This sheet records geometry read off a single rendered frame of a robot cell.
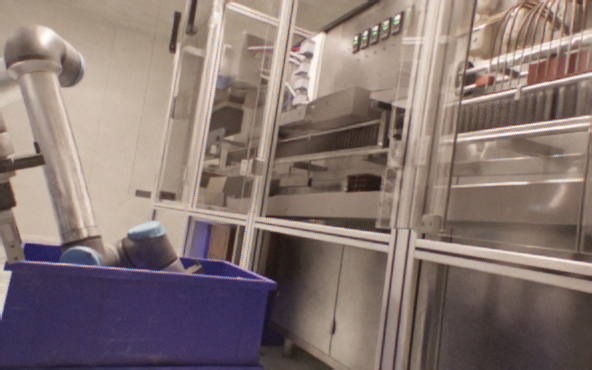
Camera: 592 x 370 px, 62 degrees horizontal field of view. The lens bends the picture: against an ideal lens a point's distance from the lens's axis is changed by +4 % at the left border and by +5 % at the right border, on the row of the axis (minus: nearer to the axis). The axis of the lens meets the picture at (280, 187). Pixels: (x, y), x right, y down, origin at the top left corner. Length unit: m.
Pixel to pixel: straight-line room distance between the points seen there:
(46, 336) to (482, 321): 1.00
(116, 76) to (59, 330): 5.32
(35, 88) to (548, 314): 1.27
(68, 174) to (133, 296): 0.33
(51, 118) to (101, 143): 4.90
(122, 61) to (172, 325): 5.37
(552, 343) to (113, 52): 5.78
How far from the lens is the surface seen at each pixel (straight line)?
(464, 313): 1.38
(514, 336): 1.29
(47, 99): 1.29
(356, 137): 1.68
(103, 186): 6.15
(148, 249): 1.30
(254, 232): 1.75
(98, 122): 6.19
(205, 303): 1.20
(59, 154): 1.25
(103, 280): 1.14
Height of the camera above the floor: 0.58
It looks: 4 degrees up
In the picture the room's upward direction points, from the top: 9 degrees clockwise
